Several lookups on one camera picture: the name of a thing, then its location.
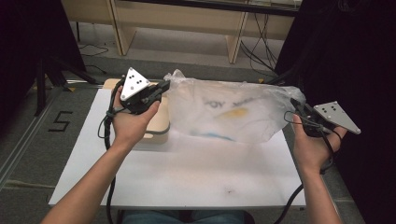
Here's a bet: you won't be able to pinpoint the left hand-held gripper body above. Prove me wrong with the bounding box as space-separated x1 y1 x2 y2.
120 66 163 116

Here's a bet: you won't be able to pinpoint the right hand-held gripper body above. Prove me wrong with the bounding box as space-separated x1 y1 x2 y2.
299 100 362 138

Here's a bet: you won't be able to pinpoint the beige basket with grey rim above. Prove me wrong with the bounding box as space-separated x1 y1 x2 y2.
102 77 172 145

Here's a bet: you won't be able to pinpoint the clear plastic bag yellow smiley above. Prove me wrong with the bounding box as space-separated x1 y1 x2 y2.
163 68 307 145

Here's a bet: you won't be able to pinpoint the person's left hand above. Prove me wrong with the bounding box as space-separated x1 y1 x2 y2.
111 87 162 151

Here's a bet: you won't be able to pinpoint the person's right hand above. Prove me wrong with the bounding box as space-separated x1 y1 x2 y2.
291 113 348 177

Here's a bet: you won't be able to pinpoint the dark curtain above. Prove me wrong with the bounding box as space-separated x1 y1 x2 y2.
0 0 87 133
273 0 396 224

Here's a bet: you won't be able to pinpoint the wooden shelf unit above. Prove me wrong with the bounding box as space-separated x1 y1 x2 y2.
60 0 304 65

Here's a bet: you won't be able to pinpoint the black tripod stand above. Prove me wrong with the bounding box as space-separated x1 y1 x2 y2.
33 55 98 117

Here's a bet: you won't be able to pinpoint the person's legs in jeans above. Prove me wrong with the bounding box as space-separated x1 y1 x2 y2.
120 209 254 224

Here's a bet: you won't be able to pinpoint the thin black floor cable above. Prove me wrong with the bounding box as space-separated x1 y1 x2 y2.
77 42 110 58

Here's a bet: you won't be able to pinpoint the left hand-held gripper black cable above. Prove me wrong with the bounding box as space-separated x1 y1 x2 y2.
97 83 126 224

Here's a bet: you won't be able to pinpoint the hand-held gripper black cable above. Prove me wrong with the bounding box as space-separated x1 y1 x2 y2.
274 110 343 224
97 83 126 224

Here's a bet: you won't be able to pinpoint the black cable under desk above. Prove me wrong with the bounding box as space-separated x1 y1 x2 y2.
238 12 280 77

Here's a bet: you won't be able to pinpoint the right hand-held gripper black cable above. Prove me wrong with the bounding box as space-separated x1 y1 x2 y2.
274 110 343 224

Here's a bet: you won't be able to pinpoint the metal floor rail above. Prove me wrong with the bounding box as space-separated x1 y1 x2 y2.
0 88 64 189

